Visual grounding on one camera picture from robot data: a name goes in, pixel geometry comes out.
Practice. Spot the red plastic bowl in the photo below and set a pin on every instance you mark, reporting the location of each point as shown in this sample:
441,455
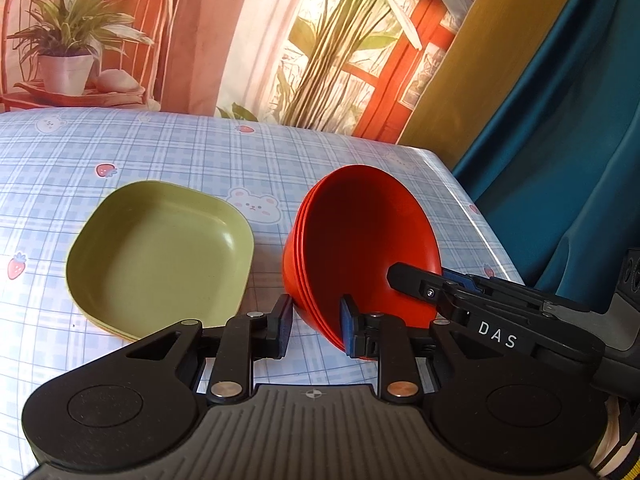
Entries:
370,235
289,270
298,280

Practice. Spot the green square plate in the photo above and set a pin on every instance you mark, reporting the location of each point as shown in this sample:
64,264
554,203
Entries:
160,255

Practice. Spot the yellow curtain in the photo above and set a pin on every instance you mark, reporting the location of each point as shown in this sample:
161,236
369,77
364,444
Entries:
500,60

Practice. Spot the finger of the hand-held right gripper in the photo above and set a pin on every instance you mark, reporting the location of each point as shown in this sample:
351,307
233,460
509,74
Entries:
500,286
425,290

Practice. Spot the blue checked tablecloth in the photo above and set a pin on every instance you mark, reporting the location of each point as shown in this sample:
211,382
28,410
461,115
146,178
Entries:
200,160

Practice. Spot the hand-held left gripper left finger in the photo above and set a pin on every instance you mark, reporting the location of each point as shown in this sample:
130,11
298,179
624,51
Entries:
285,330

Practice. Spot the printed room scene backdrop cloth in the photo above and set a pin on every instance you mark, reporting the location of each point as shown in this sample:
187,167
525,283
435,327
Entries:
210,35

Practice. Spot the blue curtain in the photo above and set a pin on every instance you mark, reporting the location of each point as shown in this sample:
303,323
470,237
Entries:
575,135

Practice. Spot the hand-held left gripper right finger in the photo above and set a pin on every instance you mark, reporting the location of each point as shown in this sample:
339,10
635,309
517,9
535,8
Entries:
346,330

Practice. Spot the yellow plastic plate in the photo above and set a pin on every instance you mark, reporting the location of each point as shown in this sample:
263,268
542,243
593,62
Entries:
96,318

